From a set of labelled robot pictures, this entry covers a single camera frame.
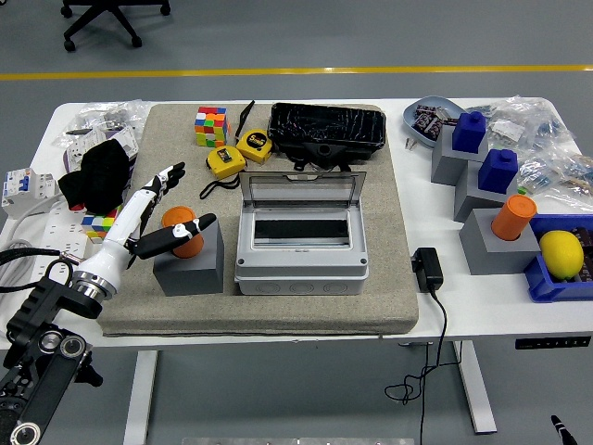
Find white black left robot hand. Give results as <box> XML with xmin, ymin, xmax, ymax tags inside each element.
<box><xmin>77</xmin><ymin>160</ymin><xmax>218</xmax><ymax>291</ymax></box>

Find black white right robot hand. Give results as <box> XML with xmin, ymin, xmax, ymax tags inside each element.
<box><xmin>549</xmin><ymin>414</ymin><xmax>580</xmax><ymax>445</ymax></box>

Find orange cylinder battery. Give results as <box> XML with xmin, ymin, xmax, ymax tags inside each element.
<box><xmin>160</xmin><ymin>205</ymin><xmax>205</xmax><ymax>259</ymax></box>
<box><xmin>490</xmin><ymin>194</ymin><xmax>538</xmax><ymax>242</ymax></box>

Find grey block with round hole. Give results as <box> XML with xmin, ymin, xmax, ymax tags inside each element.
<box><xmin>152</xmin><ymin>217</ymin><xmax>225</xmax><ymax>298</ymax></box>

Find grey electrical box clear lid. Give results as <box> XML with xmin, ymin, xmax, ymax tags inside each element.
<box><xmin>233</xmin><ymin>170</ymin><xmax>371</xmax><ymax>297</ymax></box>

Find colourful puzzle cube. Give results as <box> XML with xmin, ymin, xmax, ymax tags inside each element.
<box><xmin>194</xmin><ymin>106</ymin><xmax>231</xmax><ymax>148</ymax></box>
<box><xmin>81</xmin><ymin>206</ymin><xmax>122</xmax><ymax>245</ymax></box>

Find black cloth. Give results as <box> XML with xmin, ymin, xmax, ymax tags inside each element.
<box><xmin>57</xmin><ymin>139</ymin><xmax>131</xmax><ymax>215</ymax></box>

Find white power strip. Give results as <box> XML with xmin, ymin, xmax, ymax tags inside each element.
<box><xmin>36</xmin><ymin>199</ymin><xmax>101</xmax><ymax>265</ymax></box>

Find black table control panel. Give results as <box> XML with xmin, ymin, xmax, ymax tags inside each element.
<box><xmin>513</xmin><ymin>336</ymin><xmax>593</xmax><ymax>351</ymax></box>

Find white packaged part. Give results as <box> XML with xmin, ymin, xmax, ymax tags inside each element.
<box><xmin>109</xmin><ymin>125</ymin><xmax>140</xmax><ymax>161</ymax></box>

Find white table leg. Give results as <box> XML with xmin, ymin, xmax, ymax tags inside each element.
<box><xmin>451</xmin><ymin>340</ymin><xmax>499</xmax><ymax>436</ymax></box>
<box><xmin>122</xmin><ymin>350</ymin><xmax>161</xmax><ymax>445</ymax></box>

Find white circuit breaker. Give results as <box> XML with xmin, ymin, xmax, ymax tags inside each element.
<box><xmin>1</xmin><ymin>167</ymin><xmax>59</xmax><ymax>219</ymax></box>

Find clear plastic parts bags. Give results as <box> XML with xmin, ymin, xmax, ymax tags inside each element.
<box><xmin>53</xmin><ymin>99</ymin><xmax>152</xmax><ymax>152</ymax></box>

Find blue storage bin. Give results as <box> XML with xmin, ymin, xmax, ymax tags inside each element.
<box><xmin>523</xmin><ymin>213</ymin><xmax>593</xmax><ymax>305</ymax></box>

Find yellow tape measure round label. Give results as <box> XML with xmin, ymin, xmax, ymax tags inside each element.
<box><xmin>234</xmin><ymin>128</ymin><xmax>273</xmax><ymax>163</ymax></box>

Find yellow lemon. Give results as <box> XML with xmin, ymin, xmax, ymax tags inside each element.
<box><xmin>538</xmin><ymin>230</ymin><xmax>586</xmax><ymax>281</ymax></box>

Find grey-brown mat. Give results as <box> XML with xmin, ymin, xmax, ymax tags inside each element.
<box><xmin>99</xmin><ymin>102</ymin><xmax>421</xmax><ymax>337</ymax></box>

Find grey holder block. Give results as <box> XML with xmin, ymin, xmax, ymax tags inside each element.
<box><xmin>452</xmin><ymin>161</ymin><xmax>520</xmax><ymax>223</ymax></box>
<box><xmin>458</xmin><ymin>207</ymin><xmax>543</xmax><ymax>277</ymax></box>
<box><xmin>430</xmin><ymin>123</ymin><xmax>490</xmax><ymax>187</ymax></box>

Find black power adapter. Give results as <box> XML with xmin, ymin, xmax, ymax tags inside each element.
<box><xmin>411</xmin><ymin>247</ymin><xmax>445</xmax><ymax>294</ymax></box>

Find black office chair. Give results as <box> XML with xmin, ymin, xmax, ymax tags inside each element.
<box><xmin>59</xmin><ymin>0</ymin><xmax>172</xmax><ymax>53</ymax></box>

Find black plastic case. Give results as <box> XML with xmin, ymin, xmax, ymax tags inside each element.
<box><xmin>267</xmin><ymin>101</ymin><xmax>387</xmax><ymax>176</ymax></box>

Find blue block with knob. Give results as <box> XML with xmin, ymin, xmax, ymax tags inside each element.
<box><xmin>476</xmin><ymin>147</ymin><xmax>519</xmax><ymax>195</ymax></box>
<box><xmin>451</xmin><ymin>110</ymin><xmax>487</xmax><ymax>153</ymax></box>

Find clear bags of components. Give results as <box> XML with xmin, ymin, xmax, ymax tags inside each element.
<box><xmin>467</xmin><ymin>95</ymin><xmax>593</xmax><ymax>210</ymax></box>

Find blue-grey dish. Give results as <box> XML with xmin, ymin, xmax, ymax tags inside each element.
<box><xmin>401</xmin><ymin>95</ymin><xmax>467</xmax><ymax>149</ymax></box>

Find dark wrapped packets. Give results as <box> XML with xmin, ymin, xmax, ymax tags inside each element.
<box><xmin>413</xmin><ymin>104</ymin><xmax>459</xmax><ymax>140</ymax></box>

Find white wall socket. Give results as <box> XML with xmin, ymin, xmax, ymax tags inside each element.
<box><xmin>62</xmin><ymin>138</ymin><xmax>96</xmax><ymax>173</ymax></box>

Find white power strip cable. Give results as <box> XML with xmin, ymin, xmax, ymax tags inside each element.
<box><xmin>0</xmin><ymin>194</ymin><xmax>65</xmax><ymax>291</ymax></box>

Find yellow tape measure black strap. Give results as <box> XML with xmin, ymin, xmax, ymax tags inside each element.
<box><xmin>198</xmin><ymin>145</ymin><xmax>247</xmax><ymax>200</ymax></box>

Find black adapter cord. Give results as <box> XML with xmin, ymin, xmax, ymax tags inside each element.
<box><xmin>385</xmin><ymin>286</ymin><xmax>460</xmax><ymax>445</ymax></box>

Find thin black strap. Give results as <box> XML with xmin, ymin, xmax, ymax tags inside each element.
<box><xmin>233</xmin><ymin>99</ymin><xmax>257</xmax><ymax>140</ymax></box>

